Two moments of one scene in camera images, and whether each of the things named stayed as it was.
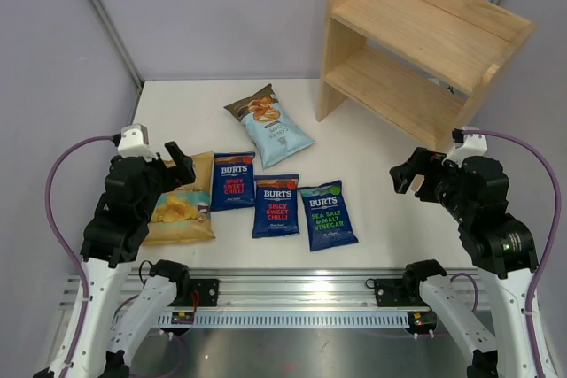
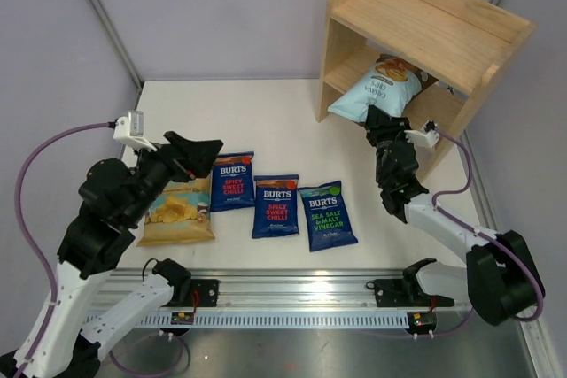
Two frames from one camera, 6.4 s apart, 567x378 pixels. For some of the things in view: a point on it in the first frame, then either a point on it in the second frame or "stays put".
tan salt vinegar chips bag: x=183 y=213 stays put
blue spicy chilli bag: x=275 y=205 stays put
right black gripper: x=422 y=161 to x=378 y=125
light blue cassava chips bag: x=273 y=132 to x=390 y=88
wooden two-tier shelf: x=412 y=48 stays put
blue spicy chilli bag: x=233 y=181 stays put
